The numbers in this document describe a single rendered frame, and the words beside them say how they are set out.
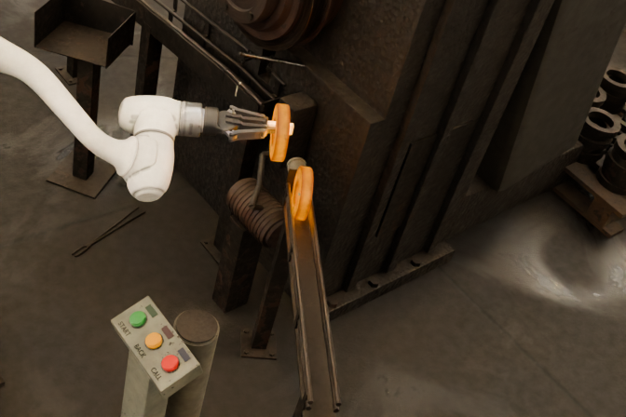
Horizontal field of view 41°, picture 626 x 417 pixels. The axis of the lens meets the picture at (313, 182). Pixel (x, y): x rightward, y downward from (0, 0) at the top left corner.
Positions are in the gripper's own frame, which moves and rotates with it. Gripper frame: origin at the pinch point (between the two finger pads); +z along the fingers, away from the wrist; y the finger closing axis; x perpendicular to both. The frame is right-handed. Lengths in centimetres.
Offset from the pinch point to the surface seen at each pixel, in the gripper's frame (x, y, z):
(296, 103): -12.6, -29.0, 8.0
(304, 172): -14.7, 0.1, 8.9
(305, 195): -17.7, 6.3, 9.3
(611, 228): -98, -78, 164
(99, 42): -29, -76, -55
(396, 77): 7.6, -18.0, 32.5
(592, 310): -99, -31, 140
